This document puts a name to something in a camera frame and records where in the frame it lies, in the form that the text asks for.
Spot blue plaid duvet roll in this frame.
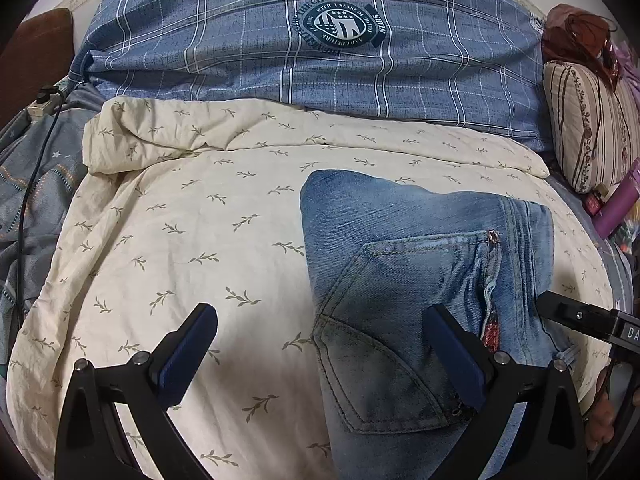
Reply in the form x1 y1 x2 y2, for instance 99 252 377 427
68 0 552 152

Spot grey patterned bed sheet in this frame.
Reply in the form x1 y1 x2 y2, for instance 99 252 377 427
0 79 106 376

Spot black charging cable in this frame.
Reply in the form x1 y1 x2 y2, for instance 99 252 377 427
14 86 66 321

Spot person's right hand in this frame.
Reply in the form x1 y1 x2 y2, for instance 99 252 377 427
585 368 615 451

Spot small dark red jar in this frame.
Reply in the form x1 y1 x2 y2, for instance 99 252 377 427
584 186 608 218

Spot purple water bottle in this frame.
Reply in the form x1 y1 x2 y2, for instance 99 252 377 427
593 158 639 238

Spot white power strip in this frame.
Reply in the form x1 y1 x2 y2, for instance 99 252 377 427
26 88 63 122

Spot red plastic bag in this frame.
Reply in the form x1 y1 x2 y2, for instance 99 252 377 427
541 3 620 91

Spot blue denim jeans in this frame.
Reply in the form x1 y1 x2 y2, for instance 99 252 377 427
299 170 579 479

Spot striped beige pillow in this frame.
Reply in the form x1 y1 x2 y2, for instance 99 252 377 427
544 61 639 194

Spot purple cloth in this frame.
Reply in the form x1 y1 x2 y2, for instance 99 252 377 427
613 41 639 80

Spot cream floral quilt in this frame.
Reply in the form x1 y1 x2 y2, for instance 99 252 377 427
6 98 615 479

